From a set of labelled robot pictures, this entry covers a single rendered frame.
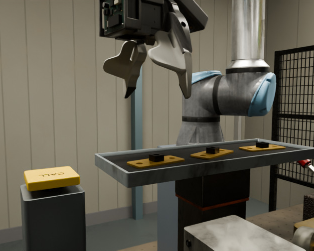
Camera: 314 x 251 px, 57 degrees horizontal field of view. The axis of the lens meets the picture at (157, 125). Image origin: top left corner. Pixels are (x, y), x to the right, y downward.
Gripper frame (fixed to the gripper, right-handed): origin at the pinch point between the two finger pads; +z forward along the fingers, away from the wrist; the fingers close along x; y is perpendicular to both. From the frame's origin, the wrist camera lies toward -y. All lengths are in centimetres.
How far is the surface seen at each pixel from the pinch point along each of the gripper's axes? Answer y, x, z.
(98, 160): 6.2, -6.4, 9.3
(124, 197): -122, -222, 104
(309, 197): -20.8, 12.6, 15.4
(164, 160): -0.9, 0.7, 9.0
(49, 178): 15.3, -0.7, 9.3
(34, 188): 17.1, -0.5, 10.1
